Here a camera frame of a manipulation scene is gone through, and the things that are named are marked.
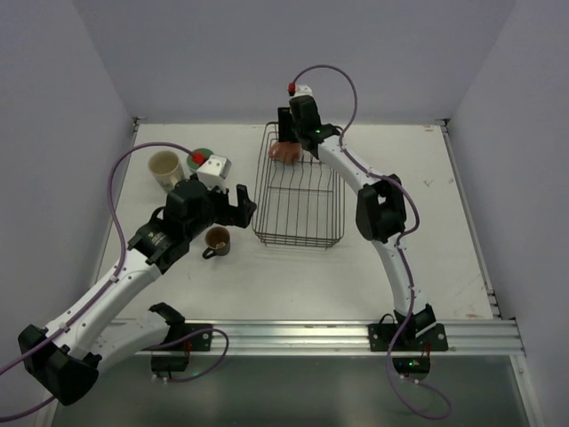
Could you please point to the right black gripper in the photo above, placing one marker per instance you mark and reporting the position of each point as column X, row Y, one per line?
column 287, row 133

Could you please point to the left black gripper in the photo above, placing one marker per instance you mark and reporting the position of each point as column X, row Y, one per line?
column 232, row 209

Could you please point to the pink mug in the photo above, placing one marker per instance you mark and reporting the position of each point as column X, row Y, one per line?
column 287, row 153

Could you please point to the black mug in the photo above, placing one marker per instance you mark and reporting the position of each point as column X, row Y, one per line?
column 218, row 243

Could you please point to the black wire dish rack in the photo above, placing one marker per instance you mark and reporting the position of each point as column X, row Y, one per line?
column 301, row 204

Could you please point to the green plastic cup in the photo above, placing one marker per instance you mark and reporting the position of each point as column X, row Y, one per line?
column 198, row 158

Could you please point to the cream floral mug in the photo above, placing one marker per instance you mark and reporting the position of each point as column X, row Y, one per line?
column 166, row 168

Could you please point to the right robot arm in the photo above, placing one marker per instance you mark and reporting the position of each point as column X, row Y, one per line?
column 380, row 209

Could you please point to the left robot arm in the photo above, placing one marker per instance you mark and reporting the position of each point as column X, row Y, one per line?
column 68, row 355

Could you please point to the left black controller box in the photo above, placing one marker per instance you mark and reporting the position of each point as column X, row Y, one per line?
column 167, row 365

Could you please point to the black controller box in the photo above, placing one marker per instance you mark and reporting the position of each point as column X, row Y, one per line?
column 167, row 365
column 412, row 366

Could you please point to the right black controller box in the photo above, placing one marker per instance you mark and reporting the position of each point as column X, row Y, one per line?
column 412, row 366

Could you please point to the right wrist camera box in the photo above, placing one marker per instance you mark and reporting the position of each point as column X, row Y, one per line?
column 297, row 90

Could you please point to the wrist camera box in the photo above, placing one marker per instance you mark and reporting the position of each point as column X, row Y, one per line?
column 214, row 171
column 297, row 90

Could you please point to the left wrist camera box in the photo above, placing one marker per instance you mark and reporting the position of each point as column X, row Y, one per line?
column 214, row 171

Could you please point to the aluminium rail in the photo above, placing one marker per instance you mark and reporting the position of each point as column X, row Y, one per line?
column 284, row 335

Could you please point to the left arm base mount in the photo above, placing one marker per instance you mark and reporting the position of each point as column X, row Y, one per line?
column 182, row 335

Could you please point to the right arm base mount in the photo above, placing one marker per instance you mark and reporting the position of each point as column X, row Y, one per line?
column 380, row 335

